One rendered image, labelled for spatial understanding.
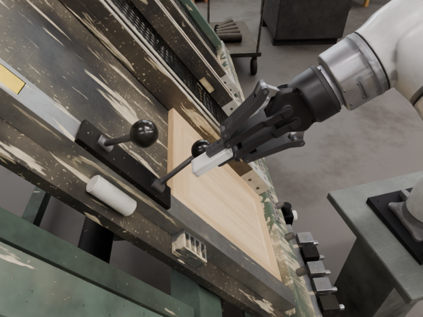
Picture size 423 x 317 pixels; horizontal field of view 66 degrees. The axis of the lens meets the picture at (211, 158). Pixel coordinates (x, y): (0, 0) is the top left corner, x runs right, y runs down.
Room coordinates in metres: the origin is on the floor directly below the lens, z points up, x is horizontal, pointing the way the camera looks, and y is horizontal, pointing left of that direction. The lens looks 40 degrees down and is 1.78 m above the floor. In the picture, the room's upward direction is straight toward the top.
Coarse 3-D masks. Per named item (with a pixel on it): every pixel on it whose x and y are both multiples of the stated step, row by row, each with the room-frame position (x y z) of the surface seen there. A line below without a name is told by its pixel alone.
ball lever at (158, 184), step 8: (200, 144) 0.42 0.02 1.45; (208, 144) 0.42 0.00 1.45; (192, 152) 0.42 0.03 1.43; (200, 152) 0.41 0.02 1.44; (184, 160) 0.42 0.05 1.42; (176, 168) 0.41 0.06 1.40; (168, 176) 0.40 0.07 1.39; (152, 184) 0.39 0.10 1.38; (160, 184) 0.40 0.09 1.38; (160, 192) 0.39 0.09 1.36
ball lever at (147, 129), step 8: (144, 120) 0.35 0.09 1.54; (136, 128) 0.34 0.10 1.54; (144, 128) 0.34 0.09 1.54; (152, 128) 0.34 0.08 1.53; (104, 136) 0.40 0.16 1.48; (120, 136) 0.37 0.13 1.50; (128, 136) 0.36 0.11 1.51; (136, 136) 0.33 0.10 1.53; (144, 136) 0.33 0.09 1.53; (152, 136) 0.34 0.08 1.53; (96, 144) 0.38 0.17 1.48; (104, 144) 0.39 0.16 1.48; (112, 144) 0.38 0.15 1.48; (136, 144) 0.33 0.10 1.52; (144, 144) 0.33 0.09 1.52; (152, 144) 0.34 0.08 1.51
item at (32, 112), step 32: (0, 96) 0.36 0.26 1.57; (32, 96) 0.39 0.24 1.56; (32, 128) 0.36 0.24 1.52; (64, 128) 0.38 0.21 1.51; (64, 160) 0.36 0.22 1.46; (96, 160) 0.37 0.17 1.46; (128, 192) 0.37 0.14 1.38; (160, 224) 0.38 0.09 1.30; (192, 224) 0.39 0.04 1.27; (224, 256) 0.39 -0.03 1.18; (256, 288) 0.39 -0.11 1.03; (288, 288) 0.45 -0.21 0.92
